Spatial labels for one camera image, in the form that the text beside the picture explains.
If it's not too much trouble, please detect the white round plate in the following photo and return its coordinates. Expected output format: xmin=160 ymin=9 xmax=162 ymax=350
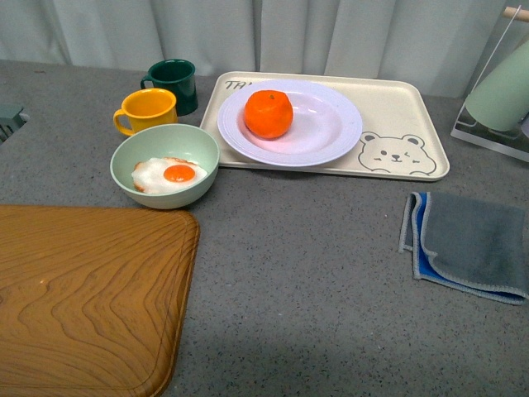
xmin=217 ymin=79 xmax=363 ymax=168

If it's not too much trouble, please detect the orange mandarin fruit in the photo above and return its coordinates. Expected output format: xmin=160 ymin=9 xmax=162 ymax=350
xmin=243 ymin=90 xmax=293 ymax=140

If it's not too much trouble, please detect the light green bowl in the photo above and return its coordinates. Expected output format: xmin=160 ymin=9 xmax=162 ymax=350
xmin=110 ymin=124 xmax=220 ymax=209

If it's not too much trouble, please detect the fake fried egg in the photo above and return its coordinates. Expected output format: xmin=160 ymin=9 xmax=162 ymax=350
xmin=131 ymin=157 xmax=207 ymax=194

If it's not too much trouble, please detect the yellow enamel mug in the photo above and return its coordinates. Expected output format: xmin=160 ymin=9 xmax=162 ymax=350
xmin=113 ymin=88 xmax=178 ymax=136

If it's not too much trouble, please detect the dark green enamel mug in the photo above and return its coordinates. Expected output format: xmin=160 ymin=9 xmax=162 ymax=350
xmin=140 ymin=59 xmax=198 ymax=117

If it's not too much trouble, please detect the beige bear serving tray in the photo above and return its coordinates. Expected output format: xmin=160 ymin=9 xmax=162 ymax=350
xmin=201 ymin=72 xmax=450 ymax=181

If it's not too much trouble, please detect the wooden cutting board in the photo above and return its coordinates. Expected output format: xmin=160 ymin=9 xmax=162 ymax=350
xmin=1 ymin=204 xmax=200 ymax=396

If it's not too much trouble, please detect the grey blue folded cloth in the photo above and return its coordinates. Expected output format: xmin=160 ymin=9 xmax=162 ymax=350
xmin=398 ymin=192 xmax=528 ymax=305

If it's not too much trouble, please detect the white curtain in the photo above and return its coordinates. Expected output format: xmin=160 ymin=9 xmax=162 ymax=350
xmin=1 ymin=0 xmax=528 ymax=97

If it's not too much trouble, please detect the light green tumbler cup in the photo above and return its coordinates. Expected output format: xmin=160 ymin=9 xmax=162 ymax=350
xmin=465 ymin=41 xmax=528 ymax=132

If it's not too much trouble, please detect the clear acrylic cup stand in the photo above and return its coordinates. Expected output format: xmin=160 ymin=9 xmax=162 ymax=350
xmin=450 ymin=5 xmax=529 ymax=164

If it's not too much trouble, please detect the green sink drying rack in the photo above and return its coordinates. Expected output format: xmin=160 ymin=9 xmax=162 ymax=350
xmin=0 ymin=103 xmax=30 ymax=143

